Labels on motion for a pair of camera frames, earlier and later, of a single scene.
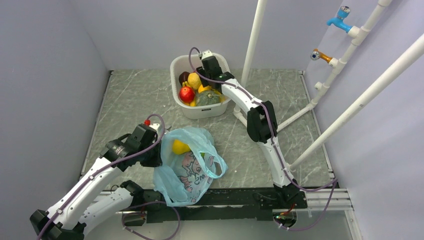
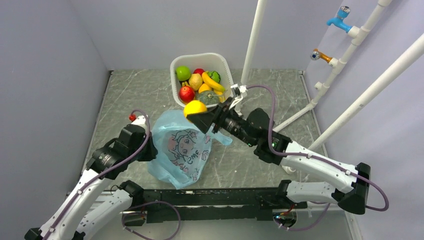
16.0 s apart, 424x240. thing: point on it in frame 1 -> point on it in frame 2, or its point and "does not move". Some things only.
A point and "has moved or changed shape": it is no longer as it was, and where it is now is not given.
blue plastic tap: x=338 y=22 does not move
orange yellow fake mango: x=201 y=88 does not move
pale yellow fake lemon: x=194 y=80 does not move
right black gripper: x=201 y=71 -> x=204 y=121
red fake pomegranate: x=186 y=94 does not move
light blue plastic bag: x=190 y=162 has moved or changed shape
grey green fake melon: x=207 y=98 does not move
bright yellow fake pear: x=179 y=147 -> x=194 y=106
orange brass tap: x=316 y=55 does not move
